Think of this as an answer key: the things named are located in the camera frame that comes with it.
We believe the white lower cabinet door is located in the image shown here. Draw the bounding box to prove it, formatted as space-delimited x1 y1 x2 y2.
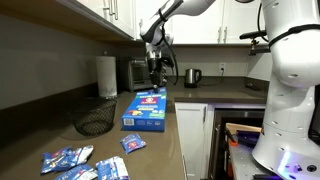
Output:
174 102 209 180

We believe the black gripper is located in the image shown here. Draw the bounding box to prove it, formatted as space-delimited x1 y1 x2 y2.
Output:
147 57 168 93

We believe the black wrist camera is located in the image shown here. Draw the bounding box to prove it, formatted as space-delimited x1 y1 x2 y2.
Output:
161 54 176 68

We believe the white cabinet door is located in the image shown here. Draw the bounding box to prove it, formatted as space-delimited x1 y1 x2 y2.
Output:
173 3 224 46
174 102 209 180
111 0 136 40
134 0 168 42
222 0 268 46
77 0 113 27

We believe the stainless steel electric kettle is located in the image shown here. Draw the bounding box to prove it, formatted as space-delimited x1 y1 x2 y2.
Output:
183 68 203 89

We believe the blue Annie's snack box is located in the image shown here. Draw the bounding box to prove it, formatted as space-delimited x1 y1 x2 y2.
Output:
120 87 168 132

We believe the black stereo camera bar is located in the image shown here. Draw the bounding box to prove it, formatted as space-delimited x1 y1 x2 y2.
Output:
239 29 268 41

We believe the blue snack pouch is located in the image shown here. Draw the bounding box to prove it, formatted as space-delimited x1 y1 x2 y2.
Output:
41 146 73 175
69 144 95 166
119 133 147 155
54 163 98 180
95 155 130 180

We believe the light wooden board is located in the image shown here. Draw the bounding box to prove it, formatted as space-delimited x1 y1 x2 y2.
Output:
225 122 263 136

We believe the white paper towel roll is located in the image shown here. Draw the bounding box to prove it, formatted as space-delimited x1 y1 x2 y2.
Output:
95 49 118 99

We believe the stainless steel toaster oven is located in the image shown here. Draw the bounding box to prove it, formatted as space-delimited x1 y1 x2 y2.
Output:
119 58 158 93

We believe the white upper cabinet door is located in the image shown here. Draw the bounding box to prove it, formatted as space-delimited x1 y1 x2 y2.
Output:
134 0 168 42
77 0 113 27
222 0 268 46
111 0 136 40
173 3 224 46

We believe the orange handled tool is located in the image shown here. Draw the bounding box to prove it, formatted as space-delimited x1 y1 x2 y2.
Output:
225 127 240 148

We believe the black kettle power cord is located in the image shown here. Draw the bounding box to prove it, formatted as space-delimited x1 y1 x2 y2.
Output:
201 70 224 88

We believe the small dark countertop object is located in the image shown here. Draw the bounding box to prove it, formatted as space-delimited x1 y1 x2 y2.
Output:
245 81 263 92

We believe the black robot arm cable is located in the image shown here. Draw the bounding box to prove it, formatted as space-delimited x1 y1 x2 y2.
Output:
158 9 180 86

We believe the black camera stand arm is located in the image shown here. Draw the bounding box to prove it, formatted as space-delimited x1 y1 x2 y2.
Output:
248 38 272 56

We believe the black wire mesh basket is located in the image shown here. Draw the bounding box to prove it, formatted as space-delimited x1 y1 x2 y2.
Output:
64 97 118 137

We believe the perforated metal robot cart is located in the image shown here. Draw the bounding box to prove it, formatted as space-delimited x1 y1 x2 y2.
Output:
228 143 278 180

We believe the stainless steel dishwasher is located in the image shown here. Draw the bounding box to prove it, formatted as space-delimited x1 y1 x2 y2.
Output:
208 108 268 180

